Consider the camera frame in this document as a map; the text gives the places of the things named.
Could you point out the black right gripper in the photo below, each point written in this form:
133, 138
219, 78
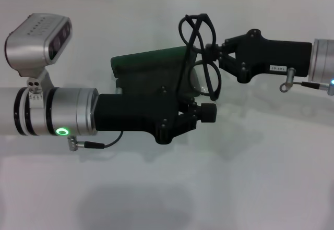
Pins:
274, 55

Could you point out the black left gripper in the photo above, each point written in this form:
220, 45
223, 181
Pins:
130, 112

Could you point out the black round glasses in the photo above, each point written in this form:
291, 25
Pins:
214, 97

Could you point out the green glasses case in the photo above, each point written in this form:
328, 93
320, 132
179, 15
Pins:
146, 58

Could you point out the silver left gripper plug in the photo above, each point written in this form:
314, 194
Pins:
119, 91

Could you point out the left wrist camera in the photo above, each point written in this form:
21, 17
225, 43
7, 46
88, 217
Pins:
28, 50

